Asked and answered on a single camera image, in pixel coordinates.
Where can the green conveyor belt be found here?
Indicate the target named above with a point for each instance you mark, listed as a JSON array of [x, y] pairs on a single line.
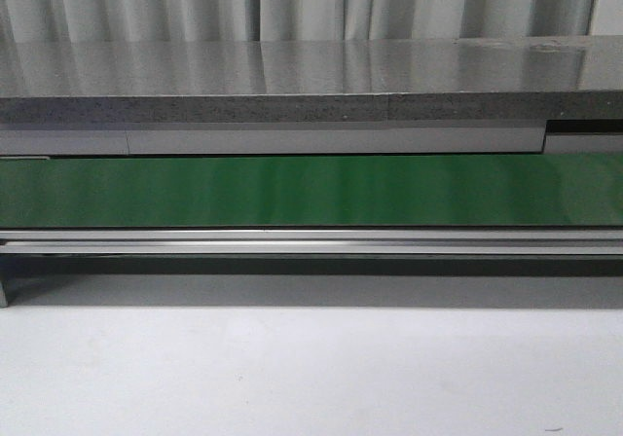
[[434, 190]]

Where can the aluminium conveyor frame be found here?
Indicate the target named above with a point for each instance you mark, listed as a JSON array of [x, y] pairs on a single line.
[[450, 267]]

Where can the grey granite counter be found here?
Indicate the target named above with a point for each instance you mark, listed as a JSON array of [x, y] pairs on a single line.
[[443, 96]]

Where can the grey curtain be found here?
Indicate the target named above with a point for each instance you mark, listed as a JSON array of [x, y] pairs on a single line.
[[276, 20]]

